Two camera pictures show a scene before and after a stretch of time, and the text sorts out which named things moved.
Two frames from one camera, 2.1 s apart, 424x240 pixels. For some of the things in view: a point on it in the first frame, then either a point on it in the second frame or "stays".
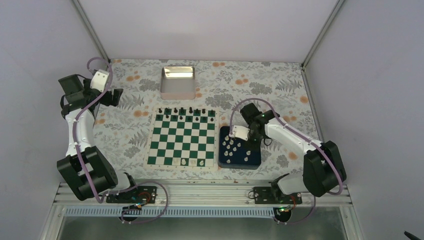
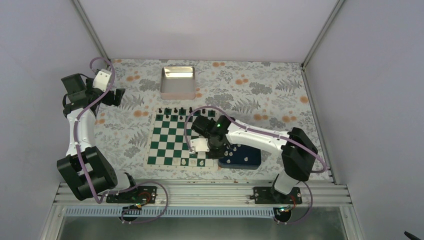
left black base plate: [139, 195] stays
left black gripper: [107, 101] stays
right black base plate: [264, 195] stays
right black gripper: [256, 146] to [219, 154]
